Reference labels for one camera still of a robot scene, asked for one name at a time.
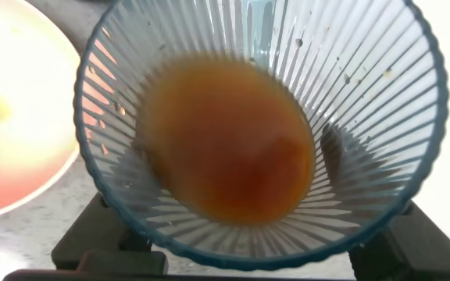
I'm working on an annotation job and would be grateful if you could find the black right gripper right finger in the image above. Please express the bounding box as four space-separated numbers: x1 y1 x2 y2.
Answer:
348 200 450 281

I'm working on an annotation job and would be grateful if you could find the orange-brown liquid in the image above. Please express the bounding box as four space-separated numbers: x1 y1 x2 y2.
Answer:
136 53 317 227

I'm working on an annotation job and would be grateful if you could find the transparent blue ribbed cup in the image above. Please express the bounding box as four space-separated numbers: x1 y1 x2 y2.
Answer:
73 0 450 272

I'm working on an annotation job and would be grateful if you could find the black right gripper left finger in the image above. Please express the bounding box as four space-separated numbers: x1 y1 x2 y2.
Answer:
51 192 154 271

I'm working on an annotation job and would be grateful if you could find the pink plastic bowl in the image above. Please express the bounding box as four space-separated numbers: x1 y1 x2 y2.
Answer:
0 0 82 224

